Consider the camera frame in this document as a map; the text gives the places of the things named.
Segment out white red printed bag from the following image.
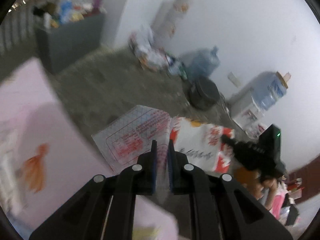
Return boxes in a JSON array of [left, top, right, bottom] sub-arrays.
[[92, 105, 234, 174]]

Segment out white trash bag pile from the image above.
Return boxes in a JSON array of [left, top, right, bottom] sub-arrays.
[[128, 25, 187, 79]]

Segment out water dispenser with bottle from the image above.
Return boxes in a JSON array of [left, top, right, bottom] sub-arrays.
[[229, 72, 291, 130]]

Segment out pink printed bed sheet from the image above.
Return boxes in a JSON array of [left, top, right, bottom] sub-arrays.
[[0, 57, 180, 240]]

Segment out blue water jug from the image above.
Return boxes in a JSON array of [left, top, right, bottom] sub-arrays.
[[186, 46, 220, 81]]

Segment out dark grey cabinet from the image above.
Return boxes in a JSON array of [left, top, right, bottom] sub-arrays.
[[34, 14, 105, 74]]

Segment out white bottle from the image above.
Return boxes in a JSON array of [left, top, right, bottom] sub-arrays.
[[43, 12, 52, 29]]

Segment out blue detergent bottle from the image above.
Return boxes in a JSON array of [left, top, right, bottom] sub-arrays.
[[59, 0, 73, 24]]

